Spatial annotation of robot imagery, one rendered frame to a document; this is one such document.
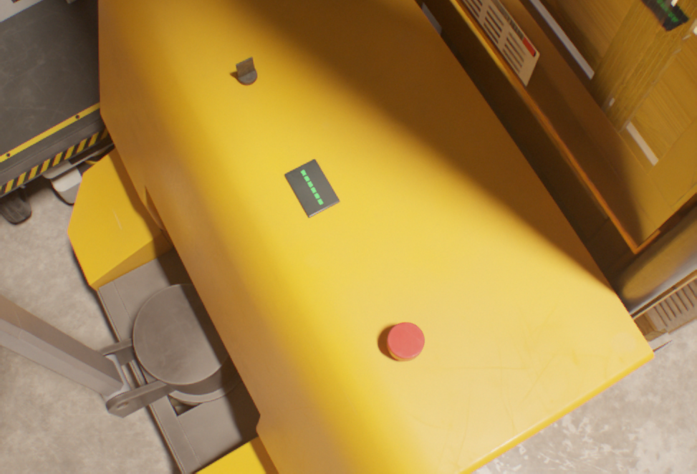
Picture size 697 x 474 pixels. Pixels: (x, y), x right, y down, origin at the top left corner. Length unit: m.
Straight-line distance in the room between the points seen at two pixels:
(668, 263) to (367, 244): 0.32
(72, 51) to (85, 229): 0.41
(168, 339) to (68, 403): 0.55
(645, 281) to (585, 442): 0.99
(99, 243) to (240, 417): 0.41
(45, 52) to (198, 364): 0.79
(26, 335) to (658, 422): 1.35
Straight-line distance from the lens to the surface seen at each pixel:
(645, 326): 1.45
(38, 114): 1.70
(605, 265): 1.05
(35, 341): 1.02
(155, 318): 1.36
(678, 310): 1.31
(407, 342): 0.82
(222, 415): 1.46
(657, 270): 0.81
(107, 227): 1.53
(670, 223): 0.84
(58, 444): 1.84
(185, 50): 1.01
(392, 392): 0.85
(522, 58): 0.89
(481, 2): 0.92
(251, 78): 0.96
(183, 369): 1.33
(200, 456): 1.46
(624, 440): 1.83
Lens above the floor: 1.73
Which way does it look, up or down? 69 degrees down
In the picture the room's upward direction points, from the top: straight up
